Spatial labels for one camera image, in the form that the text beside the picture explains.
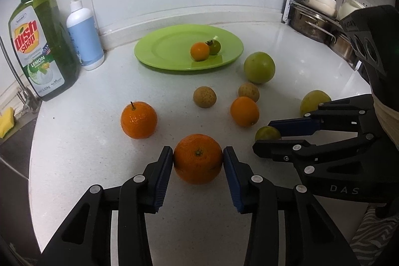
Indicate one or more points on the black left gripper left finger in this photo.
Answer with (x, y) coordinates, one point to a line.
(84, 237)

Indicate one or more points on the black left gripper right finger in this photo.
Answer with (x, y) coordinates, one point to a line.
(288, 225)

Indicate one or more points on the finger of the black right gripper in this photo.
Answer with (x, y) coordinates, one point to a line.
(289, 151)
(340, 116)

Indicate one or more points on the yellow-green guava fruit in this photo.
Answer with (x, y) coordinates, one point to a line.
(311, 101)

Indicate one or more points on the small oval orange fruit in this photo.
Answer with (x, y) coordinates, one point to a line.
(244, 112)

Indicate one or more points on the brown longan fruit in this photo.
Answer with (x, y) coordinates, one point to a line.
(204, 97)
(249, 90)

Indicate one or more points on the green apple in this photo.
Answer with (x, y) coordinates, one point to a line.
(259, 68)

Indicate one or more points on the large orange tangerine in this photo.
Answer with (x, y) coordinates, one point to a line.
(198, 159)

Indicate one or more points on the small green fruit with calyx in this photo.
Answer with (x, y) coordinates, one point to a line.
(214, 46)

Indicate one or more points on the stemmed orange tangerine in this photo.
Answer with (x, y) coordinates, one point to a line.
(138, 120)

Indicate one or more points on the smooth orange kumquat fruit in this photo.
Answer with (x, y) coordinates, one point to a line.
(200, 51)

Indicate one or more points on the chrome kitchen faucet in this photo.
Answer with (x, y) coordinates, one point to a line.
(30, 103)

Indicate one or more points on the metal dish rack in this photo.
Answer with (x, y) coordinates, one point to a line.
(343, 47)

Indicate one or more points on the yellow sponge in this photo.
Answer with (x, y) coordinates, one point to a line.
(6, 122)

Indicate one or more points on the lime green plate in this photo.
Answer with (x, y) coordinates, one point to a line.
(169, 48)

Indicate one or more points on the green dish soap bottle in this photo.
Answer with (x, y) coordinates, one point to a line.
(43, 47)

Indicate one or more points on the white blue pump bottle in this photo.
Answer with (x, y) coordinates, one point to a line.
(84, 36)

